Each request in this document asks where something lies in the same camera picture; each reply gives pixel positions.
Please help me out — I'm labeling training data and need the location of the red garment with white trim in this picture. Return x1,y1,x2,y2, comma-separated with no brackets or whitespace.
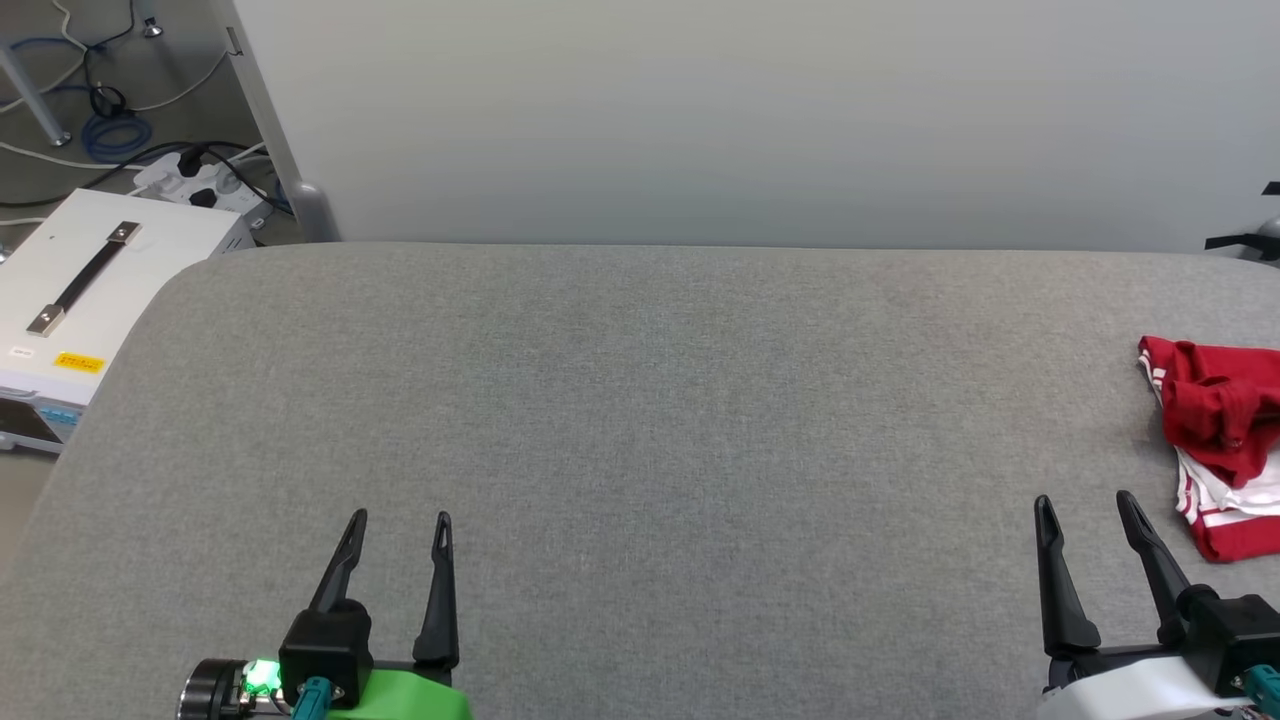
1137,335,1280,564

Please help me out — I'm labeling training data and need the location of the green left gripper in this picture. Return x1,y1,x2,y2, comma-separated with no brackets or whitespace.
309,507,474,720

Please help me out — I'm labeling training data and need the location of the white floor cable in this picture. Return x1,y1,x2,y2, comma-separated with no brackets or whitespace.
0,45,237,173

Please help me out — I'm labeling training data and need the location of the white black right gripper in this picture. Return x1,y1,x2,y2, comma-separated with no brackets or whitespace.
1034,489,1262,720

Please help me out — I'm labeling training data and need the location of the black stand base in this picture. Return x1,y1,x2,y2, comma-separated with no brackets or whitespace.
1204,180,1280,267

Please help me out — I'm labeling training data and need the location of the grey metal partition post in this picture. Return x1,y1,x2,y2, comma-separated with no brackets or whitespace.
208,0,342,245

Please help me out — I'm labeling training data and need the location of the white power strip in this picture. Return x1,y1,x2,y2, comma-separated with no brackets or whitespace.
132,149,273,229

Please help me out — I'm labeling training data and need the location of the white equipment box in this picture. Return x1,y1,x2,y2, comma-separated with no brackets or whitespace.
0,187,257,457

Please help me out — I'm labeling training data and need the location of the blue coiled cable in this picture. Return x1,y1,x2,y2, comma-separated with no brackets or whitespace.
79,110,154,164

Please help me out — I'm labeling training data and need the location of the silver metal table leg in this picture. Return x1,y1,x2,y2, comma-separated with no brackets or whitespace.
0,40,74,149

